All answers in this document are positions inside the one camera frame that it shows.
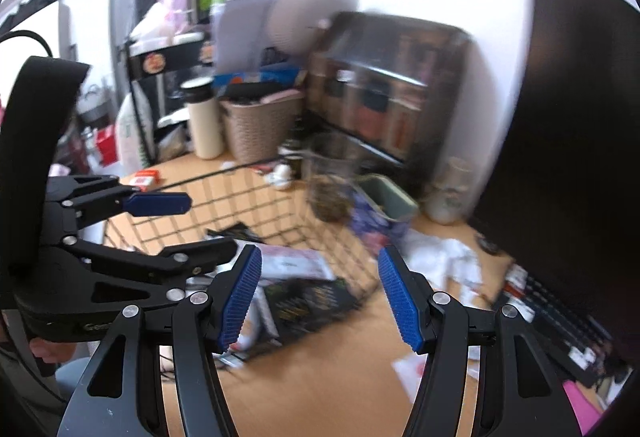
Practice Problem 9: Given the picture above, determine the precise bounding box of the blue tin can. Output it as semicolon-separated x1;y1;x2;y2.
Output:
349;174;419;257

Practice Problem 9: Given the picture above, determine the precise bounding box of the white square sachet red logo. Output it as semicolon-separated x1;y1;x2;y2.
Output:
392;353;428;403

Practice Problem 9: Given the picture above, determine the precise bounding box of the beige woven basket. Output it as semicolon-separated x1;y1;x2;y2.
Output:
220;89;304;164

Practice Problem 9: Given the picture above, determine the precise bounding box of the black curved monitor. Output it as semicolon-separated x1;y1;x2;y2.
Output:
470;0;639;362

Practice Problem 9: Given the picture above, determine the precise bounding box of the black Face tissue pack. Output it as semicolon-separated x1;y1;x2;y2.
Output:
262;278;359;345
205;221;264;243

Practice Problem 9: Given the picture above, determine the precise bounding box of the cream thermos bottle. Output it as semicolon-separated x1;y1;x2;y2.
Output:
180;76;224;160

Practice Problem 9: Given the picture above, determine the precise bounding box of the black wire basket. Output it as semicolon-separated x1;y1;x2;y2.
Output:
99;166;378;363

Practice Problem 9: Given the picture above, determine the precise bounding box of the pink mouse pad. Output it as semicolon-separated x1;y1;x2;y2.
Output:
563;381;601;436

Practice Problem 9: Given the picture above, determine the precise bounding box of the white round fan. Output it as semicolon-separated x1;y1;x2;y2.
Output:
267;0;359;56

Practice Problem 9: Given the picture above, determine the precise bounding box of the clear glass jar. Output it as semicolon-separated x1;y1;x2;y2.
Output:
306;131;359;223

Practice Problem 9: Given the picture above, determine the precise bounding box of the person left hand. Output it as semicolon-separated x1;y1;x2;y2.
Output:
28;339;77;365

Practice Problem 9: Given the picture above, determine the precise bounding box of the white crumpled cloth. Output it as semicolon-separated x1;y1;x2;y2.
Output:
400;229;483;307

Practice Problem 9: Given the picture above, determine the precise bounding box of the black mechanical keyboard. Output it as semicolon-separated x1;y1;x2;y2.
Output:
495;263;613;387

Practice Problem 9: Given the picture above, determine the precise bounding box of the white red stick packet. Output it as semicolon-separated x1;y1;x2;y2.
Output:
255;243;335;281

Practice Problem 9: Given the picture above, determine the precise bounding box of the dark acrylic storage cabinet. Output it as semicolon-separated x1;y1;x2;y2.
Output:
306;11;472;196

